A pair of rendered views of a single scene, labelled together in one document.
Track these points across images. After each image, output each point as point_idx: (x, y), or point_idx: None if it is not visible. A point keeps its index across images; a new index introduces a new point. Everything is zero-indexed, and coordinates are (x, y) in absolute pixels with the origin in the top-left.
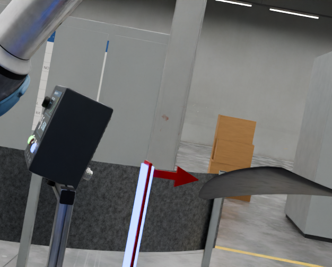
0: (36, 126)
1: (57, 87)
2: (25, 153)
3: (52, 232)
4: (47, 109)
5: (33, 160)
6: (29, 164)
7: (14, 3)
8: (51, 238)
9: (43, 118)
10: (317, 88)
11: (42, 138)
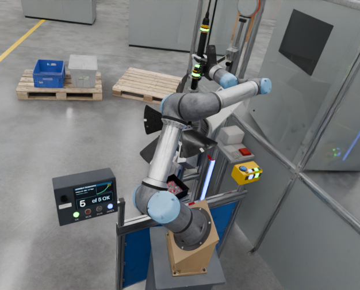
0: (60, 212)
1: (69, 187)
2: (72, 222)
3: (122, 213)
4: (84, 196)
5: (117, 207)
6: (117, 209)
7: (169, 167)
8: (121, 216)
9: (80, 201)
10: None
11: (116, 199)
